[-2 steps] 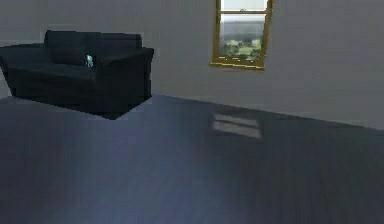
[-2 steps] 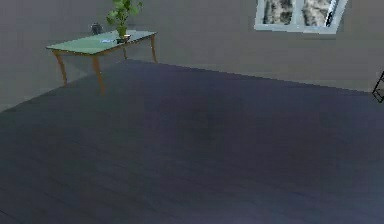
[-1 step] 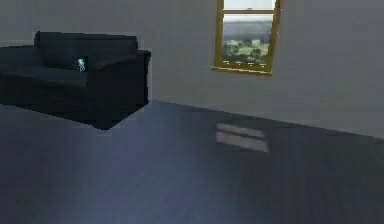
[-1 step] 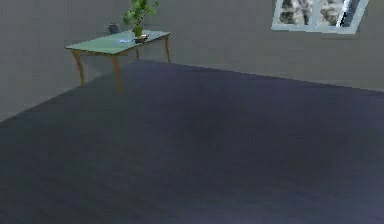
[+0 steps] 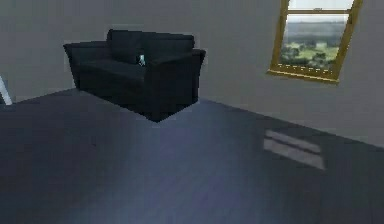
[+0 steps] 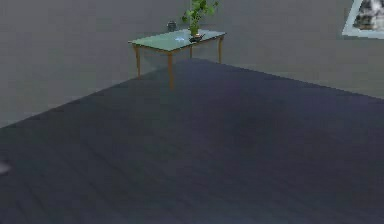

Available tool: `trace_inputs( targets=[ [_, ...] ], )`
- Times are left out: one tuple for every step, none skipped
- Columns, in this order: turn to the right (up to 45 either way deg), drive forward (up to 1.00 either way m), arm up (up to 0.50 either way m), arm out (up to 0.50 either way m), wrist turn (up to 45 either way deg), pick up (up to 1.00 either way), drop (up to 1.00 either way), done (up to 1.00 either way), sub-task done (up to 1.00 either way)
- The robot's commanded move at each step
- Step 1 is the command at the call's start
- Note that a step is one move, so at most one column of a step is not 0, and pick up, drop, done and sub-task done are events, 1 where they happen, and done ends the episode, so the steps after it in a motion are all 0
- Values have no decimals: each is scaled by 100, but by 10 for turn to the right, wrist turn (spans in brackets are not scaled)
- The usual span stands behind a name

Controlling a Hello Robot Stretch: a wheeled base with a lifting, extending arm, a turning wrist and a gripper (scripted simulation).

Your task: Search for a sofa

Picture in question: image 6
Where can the small black dish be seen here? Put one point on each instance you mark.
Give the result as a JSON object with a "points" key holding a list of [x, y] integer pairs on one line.
{"points": [[196, 38]]}

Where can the glass-top wooden table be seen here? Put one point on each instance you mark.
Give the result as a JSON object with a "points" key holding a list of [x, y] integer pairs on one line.
{"points": [[166, 41]]}

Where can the small dark pot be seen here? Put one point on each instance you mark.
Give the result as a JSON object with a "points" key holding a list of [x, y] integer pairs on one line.
{"points": [[171, 25]]}

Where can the green house plant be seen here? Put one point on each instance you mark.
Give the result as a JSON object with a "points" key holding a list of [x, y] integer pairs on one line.
{"points": [[197, 13]]}

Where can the white-framed wall picture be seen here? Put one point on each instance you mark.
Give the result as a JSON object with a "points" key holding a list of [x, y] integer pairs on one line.
{"points": [[366, 18]]}

